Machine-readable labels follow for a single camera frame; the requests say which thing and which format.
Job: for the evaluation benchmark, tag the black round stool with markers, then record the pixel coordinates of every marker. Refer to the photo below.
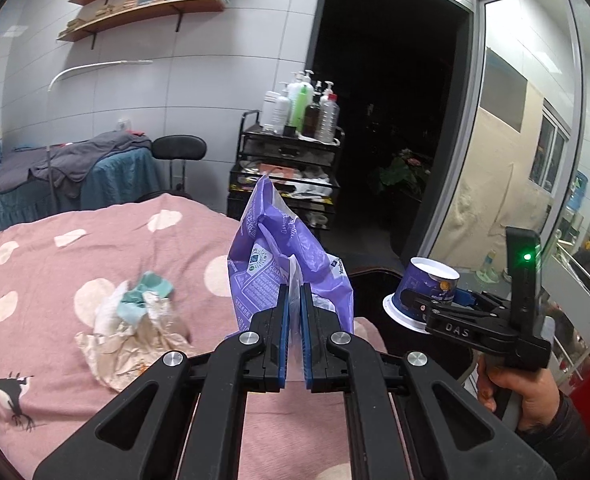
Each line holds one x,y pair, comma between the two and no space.
184,148

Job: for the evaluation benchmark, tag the massage bed with blue cover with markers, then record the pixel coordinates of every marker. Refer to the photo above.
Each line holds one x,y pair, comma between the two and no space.
115,180

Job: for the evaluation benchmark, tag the purple plastic snack bag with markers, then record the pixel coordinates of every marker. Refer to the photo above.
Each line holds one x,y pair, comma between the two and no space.
273,247

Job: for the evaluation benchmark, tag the white paper towel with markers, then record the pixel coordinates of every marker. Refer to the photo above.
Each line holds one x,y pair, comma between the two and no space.
107,319

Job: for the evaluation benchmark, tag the black wire storage cart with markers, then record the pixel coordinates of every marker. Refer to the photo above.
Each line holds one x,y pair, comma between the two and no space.
301,169

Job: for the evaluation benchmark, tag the purple paper cup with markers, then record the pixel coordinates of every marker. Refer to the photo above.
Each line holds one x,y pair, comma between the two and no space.
423,280

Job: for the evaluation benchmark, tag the dark brown bottle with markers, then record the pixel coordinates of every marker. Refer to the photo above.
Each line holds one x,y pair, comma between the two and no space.
311,117

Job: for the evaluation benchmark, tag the white pump bottle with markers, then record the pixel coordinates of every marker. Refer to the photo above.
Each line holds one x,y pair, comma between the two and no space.
281,111

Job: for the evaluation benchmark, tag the grey door frame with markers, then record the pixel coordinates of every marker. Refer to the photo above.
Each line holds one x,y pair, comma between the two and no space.
474,77

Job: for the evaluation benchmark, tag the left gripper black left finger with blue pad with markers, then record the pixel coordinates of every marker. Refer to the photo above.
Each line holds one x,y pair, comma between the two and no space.
184,417

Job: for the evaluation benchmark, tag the clear plastic bottle red cap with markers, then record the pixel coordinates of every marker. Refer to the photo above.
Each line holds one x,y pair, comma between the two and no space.
329,111

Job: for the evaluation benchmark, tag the green bottle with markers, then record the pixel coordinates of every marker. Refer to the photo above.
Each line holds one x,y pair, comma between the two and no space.
299,107

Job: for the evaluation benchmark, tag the teal tissue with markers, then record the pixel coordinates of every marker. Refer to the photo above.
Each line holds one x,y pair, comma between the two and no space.
133,304

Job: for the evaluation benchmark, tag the person's right hand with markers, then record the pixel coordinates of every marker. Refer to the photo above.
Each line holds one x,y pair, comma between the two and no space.
539,393

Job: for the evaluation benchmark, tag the grey blanket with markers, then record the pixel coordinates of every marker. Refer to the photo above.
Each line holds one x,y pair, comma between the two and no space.
66,163

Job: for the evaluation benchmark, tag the potted plant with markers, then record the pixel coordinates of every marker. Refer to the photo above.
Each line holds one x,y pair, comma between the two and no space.
407,173

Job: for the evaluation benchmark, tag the white curved pipe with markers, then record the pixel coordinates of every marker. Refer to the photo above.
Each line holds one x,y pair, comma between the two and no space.
93,66

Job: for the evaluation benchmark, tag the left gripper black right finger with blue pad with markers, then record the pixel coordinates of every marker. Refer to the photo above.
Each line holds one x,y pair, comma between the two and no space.
407,418

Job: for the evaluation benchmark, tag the crumpled beige paper wrapper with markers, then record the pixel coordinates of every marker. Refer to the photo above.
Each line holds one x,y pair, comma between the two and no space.
116,361

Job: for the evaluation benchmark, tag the pink dotted bed cover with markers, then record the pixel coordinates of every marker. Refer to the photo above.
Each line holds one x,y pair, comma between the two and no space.
55,272

